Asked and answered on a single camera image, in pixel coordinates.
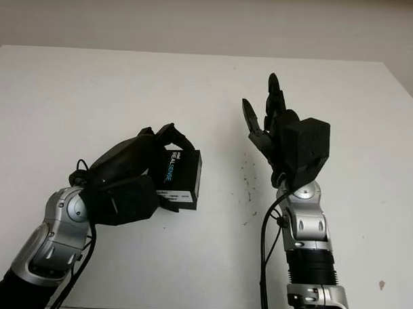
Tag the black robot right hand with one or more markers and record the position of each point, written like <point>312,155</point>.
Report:
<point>276,146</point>

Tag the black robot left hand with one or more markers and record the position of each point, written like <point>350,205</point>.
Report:
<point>125,158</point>

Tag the black RealSense box lid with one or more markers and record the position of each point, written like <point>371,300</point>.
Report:
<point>185,167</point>

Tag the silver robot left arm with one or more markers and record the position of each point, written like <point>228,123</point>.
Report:
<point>54,237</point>

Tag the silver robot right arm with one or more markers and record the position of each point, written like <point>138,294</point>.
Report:
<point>305,232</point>

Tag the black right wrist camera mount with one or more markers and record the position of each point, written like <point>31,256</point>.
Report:
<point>308,148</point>

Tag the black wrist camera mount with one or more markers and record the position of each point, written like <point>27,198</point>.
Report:
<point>308,148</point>
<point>130,202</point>

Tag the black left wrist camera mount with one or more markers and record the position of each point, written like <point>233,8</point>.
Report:
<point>130,202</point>

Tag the black camera box base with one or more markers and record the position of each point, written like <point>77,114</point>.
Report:
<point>187,206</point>

